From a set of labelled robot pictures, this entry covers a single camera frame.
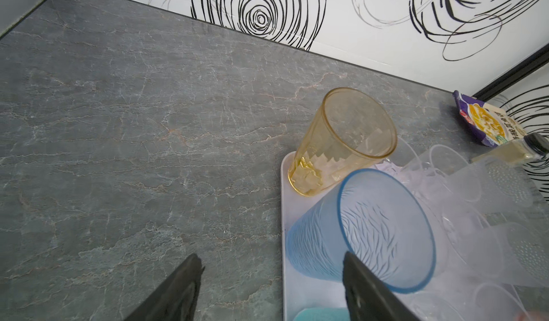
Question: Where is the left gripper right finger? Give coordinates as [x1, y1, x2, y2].
[343, 252, 419, 321]

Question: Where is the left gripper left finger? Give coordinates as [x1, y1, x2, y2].
[125, 253, 204, 321]

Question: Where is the teal plastic cup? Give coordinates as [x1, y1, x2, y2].
[293, 308, 350, 321]

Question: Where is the blue plastic cup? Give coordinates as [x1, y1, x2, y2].
[285, 169, 436, 294]

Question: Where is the lilac plastic tray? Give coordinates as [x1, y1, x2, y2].
[280, 151, 549, 321]

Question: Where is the frosted dotted glass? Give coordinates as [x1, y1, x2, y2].
[446, 157, 533, 214]
[454, 221, 549, 288]

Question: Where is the yellow plastic cup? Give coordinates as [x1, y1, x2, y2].
[287, 87, 397, 197]

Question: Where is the clear glass back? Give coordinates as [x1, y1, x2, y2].
[440, 203, 503, 278]

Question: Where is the clear faceted glass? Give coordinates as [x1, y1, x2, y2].
[413, 190, 450, 278]

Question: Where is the pink plastic cup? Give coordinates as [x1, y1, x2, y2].
[513, 311, 549, 321]

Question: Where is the snack bag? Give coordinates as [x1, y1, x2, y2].
[453, 90, 527, 148]

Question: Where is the small spice jar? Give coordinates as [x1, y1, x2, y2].
[470, 132, 548, 166]

